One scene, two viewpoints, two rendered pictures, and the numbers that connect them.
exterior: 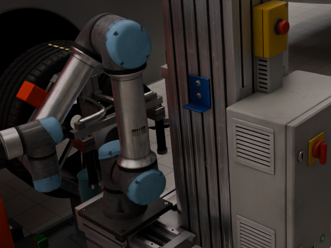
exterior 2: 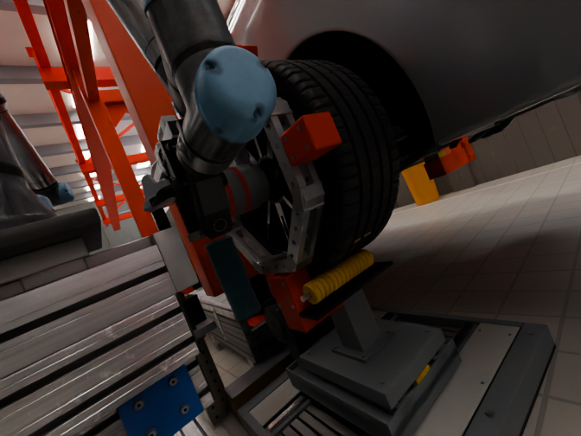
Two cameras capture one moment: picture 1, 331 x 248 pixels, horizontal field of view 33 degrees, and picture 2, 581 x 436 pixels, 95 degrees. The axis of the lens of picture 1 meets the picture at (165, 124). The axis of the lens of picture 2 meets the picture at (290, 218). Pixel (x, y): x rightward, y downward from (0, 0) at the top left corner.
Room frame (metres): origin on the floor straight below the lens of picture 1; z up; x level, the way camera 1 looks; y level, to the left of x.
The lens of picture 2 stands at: (2.27, -0.49, 0.72)
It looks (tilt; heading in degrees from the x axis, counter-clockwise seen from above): 1 degrees down; 96
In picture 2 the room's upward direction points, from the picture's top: 23 degrees counter-clockwise
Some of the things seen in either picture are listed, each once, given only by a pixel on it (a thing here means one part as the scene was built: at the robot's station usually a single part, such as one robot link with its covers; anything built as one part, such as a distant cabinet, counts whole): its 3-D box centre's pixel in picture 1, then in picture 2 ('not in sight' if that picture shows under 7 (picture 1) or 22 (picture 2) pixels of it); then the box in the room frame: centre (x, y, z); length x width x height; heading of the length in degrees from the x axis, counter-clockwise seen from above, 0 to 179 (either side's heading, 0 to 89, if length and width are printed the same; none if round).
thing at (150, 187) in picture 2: not in sight; (151, 191); (2.02, -0.05, 0.85); 0.09 x 0.03 x 0.06; 165
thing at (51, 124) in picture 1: (39, 136); not in sight; (1.30, 0.33, 1.21); 0.11 x 0.08 x 0.09; 119
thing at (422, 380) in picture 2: not in sight; (363, 364); (2.21, 0.45, 0.13); 0.50 x 0.36 x 0.10; 129
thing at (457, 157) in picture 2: not in sight; (443, 154); (3.60, 2.23, 0.69); 0.52 x 0.17 x 0.35; 39
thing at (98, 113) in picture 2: not in sight; (124, 180); (0.50, 2.20, 1.75); 0.19 x 0.19 x 2.45; 39
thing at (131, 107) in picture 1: (130, 114); not in sight; (1.43, 0.09, 1.19); 0.15 x 0.12 x 0.55; 29
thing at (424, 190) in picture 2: not in sight; (420, 182); (4.11, 4.40, 0.36); 0.47 x 0.45 x 0.72; 42
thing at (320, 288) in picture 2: not in sight; (340, 273); (2.26, 0.27, 0.51); 0.29 x 0.06 x 0.06; 39
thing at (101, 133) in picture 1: (102, 134); (227, 193); (2.06, 0.26, 0.85); 0.21 x 0.14 x 0.14; 39
